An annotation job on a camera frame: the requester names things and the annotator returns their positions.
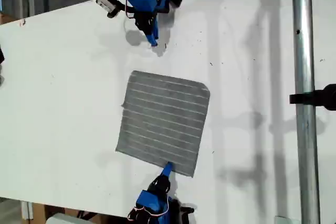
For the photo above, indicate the grey striped towel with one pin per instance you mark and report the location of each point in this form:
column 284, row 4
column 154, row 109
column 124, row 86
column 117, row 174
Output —
column 162, row 121

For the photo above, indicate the white box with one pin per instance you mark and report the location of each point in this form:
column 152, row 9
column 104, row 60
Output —
column 63, row 219

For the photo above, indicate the brown cardboard box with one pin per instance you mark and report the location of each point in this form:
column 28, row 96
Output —
column 39, row 212
column 8, row 19

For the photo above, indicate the white table leg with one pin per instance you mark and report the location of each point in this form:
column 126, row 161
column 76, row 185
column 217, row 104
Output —
column 26, row 209

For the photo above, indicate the black object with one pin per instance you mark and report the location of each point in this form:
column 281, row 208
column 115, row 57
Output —
column 1, row 56

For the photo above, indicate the black clamp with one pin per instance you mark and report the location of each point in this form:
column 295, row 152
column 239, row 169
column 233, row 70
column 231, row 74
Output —
column 315, row 98

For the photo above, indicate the black camera stalk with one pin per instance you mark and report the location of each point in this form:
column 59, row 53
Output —
column 116, row 10

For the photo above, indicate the steel post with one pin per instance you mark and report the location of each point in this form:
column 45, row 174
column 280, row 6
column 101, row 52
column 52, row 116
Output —
column 304, row 51

